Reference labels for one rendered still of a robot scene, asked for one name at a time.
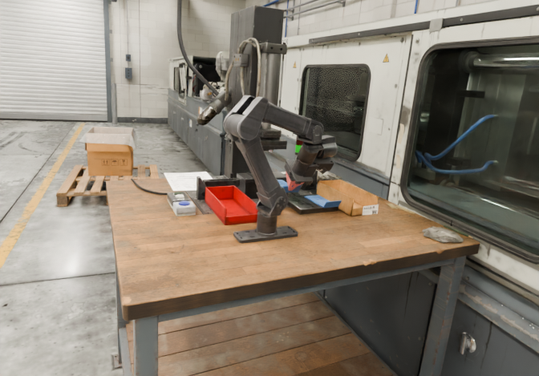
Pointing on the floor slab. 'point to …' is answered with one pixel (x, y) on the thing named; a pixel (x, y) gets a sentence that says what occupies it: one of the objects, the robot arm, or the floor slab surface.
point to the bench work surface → (261, 288)
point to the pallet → (78, 179)
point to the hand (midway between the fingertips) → (290, 188)
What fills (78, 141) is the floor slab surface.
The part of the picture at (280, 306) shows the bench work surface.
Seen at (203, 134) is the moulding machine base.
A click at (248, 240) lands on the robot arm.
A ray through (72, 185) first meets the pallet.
